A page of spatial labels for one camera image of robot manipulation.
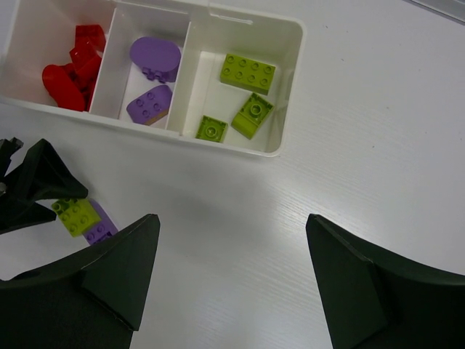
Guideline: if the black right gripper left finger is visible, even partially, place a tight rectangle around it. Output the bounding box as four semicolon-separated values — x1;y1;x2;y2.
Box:
1;214;161;348

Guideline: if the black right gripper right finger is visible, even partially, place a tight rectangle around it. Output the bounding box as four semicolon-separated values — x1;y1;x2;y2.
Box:
306;214;464;348

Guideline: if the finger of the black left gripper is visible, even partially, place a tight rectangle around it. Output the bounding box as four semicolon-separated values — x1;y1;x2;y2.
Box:
7;139;89;202
1;196;57;234

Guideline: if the red flower lego brick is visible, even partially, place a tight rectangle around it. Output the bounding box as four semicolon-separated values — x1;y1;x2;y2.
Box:
42;63;94;111

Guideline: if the purple arched lego brick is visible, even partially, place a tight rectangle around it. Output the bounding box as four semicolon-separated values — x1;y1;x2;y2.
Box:
126;85;172;125

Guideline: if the purple rounded lego brick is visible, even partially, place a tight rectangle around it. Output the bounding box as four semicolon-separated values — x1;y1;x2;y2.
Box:
129;36;182;84

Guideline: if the lime green square lego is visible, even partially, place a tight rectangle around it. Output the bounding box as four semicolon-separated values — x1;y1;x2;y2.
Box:
195;116;228;143

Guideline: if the lime green curved lego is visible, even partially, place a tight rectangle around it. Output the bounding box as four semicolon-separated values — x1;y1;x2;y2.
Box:
231;92;274;140

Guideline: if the red thin lego piece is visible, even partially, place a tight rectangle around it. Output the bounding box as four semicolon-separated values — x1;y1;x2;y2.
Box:
70;24;106;80

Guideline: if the white three-compartment container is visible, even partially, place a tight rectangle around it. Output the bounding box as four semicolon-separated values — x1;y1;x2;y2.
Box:
1;1;305;156

